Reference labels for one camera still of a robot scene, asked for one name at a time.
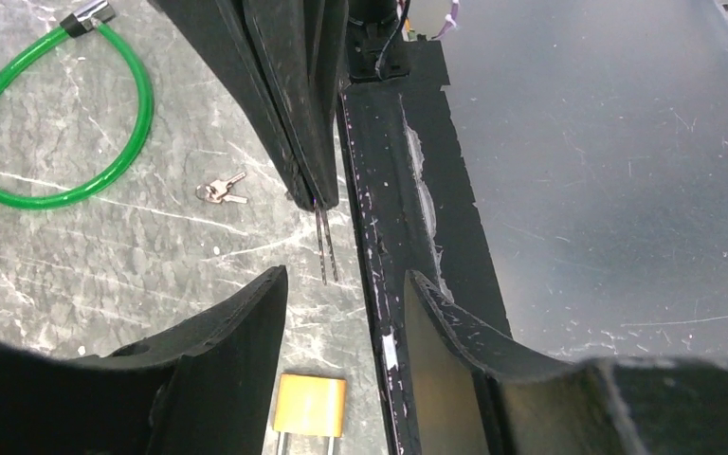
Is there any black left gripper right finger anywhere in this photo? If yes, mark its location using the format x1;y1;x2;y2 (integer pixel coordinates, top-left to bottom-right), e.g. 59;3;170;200
405;270;728;454

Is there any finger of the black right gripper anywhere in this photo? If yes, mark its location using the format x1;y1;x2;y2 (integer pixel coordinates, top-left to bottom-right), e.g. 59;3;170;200
152;0;314;210
243;0;349;209

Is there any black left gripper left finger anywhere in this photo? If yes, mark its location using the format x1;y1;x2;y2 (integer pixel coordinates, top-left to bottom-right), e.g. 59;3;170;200
0;265;288;454

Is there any brass padlock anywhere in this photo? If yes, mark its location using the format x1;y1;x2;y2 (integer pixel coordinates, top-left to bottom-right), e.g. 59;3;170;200
273;373;347;455

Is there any green cable lock loop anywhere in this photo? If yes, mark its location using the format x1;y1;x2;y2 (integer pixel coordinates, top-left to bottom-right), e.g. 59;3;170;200
0;1;155;210

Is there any small silver key pair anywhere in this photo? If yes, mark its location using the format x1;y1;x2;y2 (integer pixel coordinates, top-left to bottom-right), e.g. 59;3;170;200
195;172;248;204

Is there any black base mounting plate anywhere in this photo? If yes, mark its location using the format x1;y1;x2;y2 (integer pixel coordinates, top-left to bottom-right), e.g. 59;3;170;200
336;0;516;455

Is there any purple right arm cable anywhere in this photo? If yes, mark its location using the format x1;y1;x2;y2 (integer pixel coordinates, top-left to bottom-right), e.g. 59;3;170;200
432;0;463;40

